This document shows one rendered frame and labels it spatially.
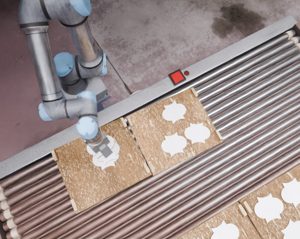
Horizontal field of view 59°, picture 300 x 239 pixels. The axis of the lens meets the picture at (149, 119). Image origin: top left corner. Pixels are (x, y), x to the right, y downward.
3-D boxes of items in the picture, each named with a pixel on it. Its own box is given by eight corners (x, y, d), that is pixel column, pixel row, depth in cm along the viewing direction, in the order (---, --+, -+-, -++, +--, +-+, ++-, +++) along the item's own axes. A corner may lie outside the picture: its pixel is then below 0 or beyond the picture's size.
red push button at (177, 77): (169, 76, 154) (170, 75, 152) (178, 71, 154) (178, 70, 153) (175, 84, 152) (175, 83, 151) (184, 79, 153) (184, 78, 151)
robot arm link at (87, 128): (95, 113, 99) (96, 134, 96) (100, 122, 109) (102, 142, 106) (74, 115, 98) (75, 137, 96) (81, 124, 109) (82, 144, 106)
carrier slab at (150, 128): (125, 117, 145) (125, 116, 143) (191, 88, 151) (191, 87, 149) (153, 175, 135) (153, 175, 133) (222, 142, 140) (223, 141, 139)
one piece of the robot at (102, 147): (95, 157, 106) (103, 163, 122) (113, 143, 108) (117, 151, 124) (78, 135, 109) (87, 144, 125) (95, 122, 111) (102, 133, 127)
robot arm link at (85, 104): (65, 92, 103) (66, 118, 100) (94, 88, 104) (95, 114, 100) (71, 99, 111) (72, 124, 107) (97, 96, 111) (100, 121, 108)
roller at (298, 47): (-1, 204, 135) (-6, 203, 130) (298, 44, 165) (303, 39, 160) (2, 213, 134) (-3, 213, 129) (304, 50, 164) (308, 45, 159)
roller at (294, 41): (-4, 195, 136) (-10, 194, 132) (293, 38, 166) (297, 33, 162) (-1, 203, 135) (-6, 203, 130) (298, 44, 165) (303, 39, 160)
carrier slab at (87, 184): (52, 151, 139) (51, 150, 138) (122, 117, 145) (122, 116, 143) (77, 214, 129) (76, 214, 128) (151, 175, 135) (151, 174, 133)
